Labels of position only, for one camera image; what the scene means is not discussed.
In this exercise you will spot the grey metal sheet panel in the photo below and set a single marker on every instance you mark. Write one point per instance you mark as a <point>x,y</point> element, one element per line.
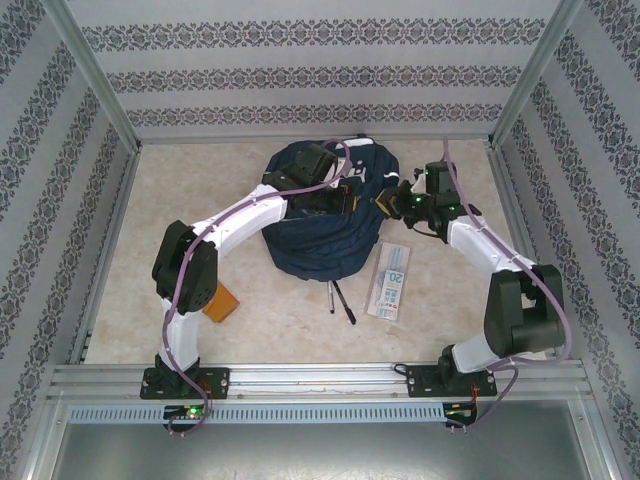
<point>320,455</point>

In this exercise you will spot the slim black pen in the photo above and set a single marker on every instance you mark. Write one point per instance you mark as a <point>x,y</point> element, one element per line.
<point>346,305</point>

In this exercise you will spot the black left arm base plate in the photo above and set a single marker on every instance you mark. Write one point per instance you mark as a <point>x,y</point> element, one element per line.
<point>217,382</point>

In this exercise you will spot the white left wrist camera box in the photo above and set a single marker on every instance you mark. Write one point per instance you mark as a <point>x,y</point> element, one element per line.
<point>340,177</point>

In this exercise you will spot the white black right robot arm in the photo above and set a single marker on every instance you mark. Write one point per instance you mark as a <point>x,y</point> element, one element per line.
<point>490,245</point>

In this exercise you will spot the clear ruler set package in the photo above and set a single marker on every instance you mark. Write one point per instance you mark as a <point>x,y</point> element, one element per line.
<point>390,285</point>

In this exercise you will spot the aluminium side rail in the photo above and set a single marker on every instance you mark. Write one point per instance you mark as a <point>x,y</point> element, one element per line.
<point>512,200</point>
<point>108,250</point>

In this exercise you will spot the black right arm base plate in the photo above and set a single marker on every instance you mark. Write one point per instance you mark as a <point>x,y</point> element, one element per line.
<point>417,382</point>

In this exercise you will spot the black marker white label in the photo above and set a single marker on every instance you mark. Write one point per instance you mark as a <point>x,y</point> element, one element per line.
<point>331,300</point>

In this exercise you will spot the thin aluminium wall strip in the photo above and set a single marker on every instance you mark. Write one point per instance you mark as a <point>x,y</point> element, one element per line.
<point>200,141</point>

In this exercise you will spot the orange leather wallet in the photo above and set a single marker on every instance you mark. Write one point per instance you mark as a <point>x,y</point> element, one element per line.
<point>225,302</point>

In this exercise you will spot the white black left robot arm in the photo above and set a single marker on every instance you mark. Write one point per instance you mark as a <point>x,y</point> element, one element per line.
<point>245,215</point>

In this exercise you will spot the aluminium frame post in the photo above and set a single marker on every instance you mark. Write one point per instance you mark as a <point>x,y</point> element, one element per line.
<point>536,75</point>
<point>95,75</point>

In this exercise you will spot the navy blue backpack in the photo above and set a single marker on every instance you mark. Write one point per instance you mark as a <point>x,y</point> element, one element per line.
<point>320,250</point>

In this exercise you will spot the long aluminium mounting rail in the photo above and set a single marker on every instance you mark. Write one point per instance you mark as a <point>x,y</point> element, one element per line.
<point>320,380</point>

